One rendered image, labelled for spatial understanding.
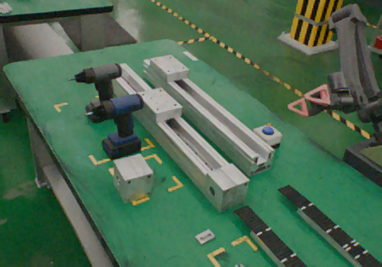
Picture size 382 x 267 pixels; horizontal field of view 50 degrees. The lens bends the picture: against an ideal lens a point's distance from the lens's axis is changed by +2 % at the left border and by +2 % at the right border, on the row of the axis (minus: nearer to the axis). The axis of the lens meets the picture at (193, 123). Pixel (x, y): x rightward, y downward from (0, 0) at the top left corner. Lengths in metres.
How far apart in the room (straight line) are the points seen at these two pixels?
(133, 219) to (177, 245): 0.16
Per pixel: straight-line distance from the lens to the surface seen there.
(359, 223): 1.41
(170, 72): 1.75
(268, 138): 1.53
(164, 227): 1.23
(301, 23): 4.69
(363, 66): 1.71
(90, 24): 2.96
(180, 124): 1.49
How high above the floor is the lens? 1.70
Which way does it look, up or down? 34 degrees down
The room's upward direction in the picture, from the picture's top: 7 degrees clockwise
